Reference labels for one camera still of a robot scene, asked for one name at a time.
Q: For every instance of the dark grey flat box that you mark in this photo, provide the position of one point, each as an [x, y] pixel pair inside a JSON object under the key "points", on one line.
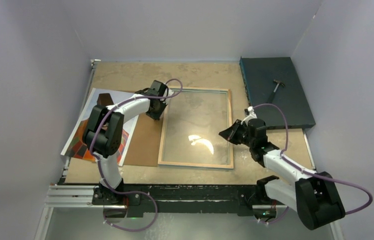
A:
{"points": [[258, 75]]}

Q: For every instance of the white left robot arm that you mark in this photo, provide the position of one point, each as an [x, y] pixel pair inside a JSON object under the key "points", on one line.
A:
{"points": [[190, 134]]}

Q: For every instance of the blue wooden picture frame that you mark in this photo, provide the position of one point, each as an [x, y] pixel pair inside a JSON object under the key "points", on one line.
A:
{"points": [[229, 132]]}

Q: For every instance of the brown backing board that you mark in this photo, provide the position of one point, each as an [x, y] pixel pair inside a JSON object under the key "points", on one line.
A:
{"points": [[143, 149]]}

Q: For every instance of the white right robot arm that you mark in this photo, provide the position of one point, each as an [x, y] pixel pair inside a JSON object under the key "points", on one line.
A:
{"points": [[312, 195]]}

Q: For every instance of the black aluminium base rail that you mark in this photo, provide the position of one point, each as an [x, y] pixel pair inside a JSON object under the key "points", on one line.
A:
{"points": [[134, 200]]}

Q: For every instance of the hot air balloon photo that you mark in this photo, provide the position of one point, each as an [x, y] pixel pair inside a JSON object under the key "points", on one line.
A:
{"points": [[76, 148]]}

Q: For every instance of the claw hammer with grey handle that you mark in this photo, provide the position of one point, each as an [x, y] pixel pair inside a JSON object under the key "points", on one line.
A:
{"points": [[273, 93]]}

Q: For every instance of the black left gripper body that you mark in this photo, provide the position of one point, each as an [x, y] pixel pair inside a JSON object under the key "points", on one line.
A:
{"points": [[156, 114]]}

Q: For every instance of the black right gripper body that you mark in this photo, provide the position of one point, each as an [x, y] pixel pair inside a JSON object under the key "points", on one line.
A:
{"points": [[245, 138]]}

